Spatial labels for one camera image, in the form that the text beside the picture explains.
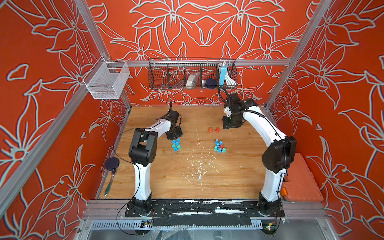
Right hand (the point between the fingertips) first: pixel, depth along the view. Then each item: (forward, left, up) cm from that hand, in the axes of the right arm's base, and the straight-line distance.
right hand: (224, 125), depth 86 cm
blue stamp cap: (-2, +31, -15) cm, 35 cm away
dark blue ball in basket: (+26, +7, +11) cm, 29 cm away
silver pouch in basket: (+23, +20, +15) cm, 34 cm away
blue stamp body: (-2, +3, -14) cm, 15 cm away
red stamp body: (+8, +6, -15) cm, 18 cm away
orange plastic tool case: (-29, -38, -13) cm, 49 cm away
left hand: (+4, +28, -16) cm, 32 cm away
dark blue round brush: (-18, +68, -16) cm, 72 cm away
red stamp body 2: (+8, +1, -15) cm, 17 cm away
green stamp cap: (-4, +32, -17) cm, 36 cm away
